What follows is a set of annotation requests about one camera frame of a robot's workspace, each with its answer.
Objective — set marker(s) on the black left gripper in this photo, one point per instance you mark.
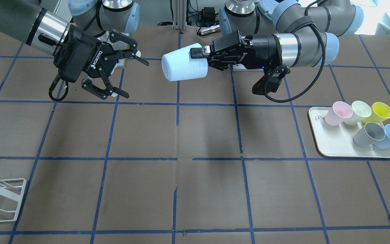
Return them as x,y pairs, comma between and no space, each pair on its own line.
261,49

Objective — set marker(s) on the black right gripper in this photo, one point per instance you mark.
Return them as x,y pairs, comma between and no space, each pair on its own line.
95,63

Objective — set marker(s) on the light blue plastic cup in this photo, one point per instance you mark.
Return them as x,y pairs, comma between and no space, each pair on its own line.
178,65

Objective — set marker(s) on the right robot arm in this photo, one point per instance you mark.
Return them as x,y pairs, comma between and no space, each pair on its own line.
30,23

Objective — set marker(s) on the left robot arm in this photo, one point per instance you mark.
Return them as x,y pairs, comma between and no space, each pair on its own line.
269,33

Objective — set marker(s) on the pink plastic cup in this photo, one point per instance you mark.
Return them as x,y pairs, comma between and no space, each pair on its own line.
338,113

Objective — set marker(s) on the pale green plastic cup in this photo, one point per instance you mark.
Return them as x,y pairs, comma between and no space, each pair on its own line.
361,110

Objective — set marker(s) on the grey plastic cup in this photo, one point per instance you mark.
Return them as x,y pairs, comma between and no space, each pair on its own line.
370,133

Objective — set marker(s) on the yellow plastic cup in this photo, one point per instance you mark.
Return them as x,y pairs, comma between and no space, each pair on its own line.
380,112

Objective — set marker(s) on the cream serving tray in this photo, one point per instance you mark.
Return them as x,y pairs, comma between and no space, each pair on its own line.
337,141

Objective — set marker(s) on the aluminium frame post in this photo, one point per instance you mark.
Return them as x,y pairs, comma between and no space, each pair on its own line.
179,14

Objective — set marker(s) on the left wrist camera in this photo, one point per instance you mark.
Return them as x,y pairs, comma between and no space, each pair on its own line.
270,81

